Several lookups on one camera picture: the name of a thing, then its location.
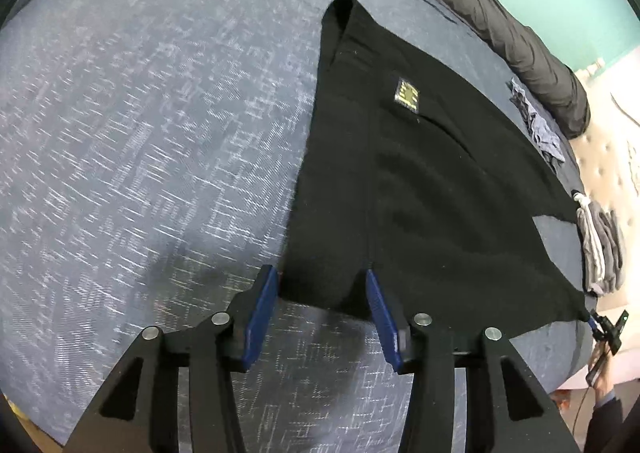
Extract black pants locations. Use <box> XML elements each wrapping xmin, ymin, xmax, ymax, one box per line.
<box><xmin>282</xmin><ymin>0</ymin><xmax>591</xmax><ymax>334</ymax></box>

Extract blue checked boxer shorts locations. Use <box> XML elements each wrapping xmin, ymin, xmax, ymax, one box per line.
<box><xmin>509</xmin><ymin>77</ymin><xmax>567</xmax><ymax>164</ymax></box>

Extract black cable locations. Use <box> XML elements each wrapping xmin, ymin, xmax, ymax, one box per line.
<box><xmin>574</xmin><ymin>380</ymin><xmax>592</xmax><ymax>434</ymax></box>

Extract person's right hand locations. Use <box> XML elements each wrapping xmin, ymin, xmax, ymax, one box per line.
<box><xmin>594</xmin><ymin>354</ymin><xmax>617</xmax><ymax>400</ymax></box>

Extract person's right forearm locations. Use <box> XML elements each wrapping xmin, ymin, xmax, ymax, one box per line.
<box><xmin>580</xmin><ymin>394</ymin><xmax>628</xmax><ymax>453</ymax></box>

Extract folded light grey shirt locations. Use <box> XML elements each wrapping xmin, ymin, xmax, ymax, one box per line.
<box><xmin>580</xmin><ymin>213</ymin><xmax>603</xmax><ymax>296</ymax></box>

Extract folded grey sweater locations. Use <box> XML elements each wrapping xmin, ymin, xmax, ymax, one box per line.
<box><xmin>590</xmin><ymin>198</ymin><xmax>618</xmax><ymax>294</ymax></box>
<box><xmin>607</xmin><ymin>208</ymin><xmax>627</xmax><ymax>291</ymax></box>

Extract stack of folded grey clothes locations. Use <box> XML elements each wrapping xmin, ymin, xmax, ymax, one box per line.
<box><xmin>572</xmin><ymin>189</ymin><xmax>598</xmax><ymax>254</ymax></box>

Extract grey rolled duvet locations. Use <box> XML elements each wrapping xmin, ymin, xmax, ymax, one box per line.
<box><xmin>315</xmin><ymin>0</ymin><xmax>591</xmax><ymax>139</ymax></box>

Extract cream tufted headboard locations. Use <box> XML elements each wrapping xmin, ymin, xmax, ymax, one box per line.
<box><xmin>570</xmin><ymin>48</ymin><xmax>640</xmax><ymax>384</ymax></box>

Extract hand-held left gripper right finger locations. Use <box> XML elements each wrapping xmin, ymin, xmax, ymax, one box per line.
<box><xmin>365</xmin><ymin>268</ymin><xmax>583</xmax><ymax>453</ymax></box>

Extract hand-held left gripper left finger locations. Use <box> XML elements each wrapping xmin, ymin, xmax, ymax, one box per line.
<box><xmin>62</xmin><ymin>264</ymin><xmax>278</xmax><ymax>453</ymax></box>

